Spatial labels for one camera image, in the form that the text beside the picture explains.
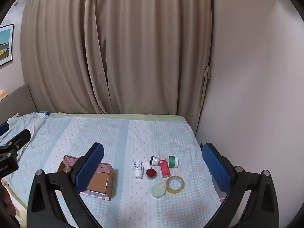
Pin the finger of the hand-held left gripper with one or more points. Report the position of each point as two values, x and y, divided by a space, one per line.
22 136
4 127

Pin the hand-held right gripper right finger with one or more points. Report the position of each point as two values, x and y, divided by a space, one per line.
213 166

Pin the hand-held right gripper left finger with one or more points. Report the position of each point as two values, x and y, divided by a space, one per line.
91 166

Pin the cardboard box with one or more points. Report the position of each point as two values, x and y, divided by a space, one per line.
99 179

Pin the green jar with white lid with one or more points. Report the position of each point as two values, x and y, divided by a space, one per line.
173 162

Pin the white pill bottle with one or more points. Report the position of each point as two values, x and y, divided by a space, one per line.
138 169

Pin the clear tape roll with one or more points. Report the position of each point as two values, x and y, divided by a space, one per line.
168 188

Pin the dark jar with white label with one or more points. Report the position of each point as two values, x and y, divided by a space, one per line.
154 161

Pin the round red tin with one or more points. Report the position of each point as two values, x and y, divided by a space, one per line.
151 173

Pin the pale green round tin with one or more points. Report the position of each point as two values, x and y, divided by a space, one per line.
158 190

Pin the person's left hand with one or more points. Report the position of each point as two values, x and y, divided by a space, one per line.
6 201

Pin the white crumpled duvet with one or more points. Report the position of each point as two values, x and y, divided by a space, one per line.
23 123

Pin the grey padded headboard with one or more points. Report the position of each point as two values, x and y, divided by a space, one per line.
20 103

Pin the blue patterned cloth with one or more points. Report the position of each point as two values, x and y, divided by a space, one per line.
44 112

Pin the tan object on headboard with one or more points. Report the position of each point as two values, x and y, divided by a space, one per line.
2 94

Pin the small red carton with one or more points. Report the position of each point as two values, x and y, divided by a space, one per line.
164 169

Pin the checkered blue bed sheet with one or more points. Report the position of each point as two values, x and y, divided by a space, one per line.
133 137

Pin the white earbud case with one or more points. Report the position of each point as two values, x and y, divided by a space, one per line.
147 165

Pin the pale green mattress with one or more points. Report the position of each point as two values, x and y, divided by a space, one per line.
118 116

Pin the beige curtain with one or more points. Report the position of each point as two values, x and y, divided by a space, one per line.
118 52

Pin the framed wall picture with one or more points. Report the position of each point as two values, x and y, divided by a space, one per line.
6 44

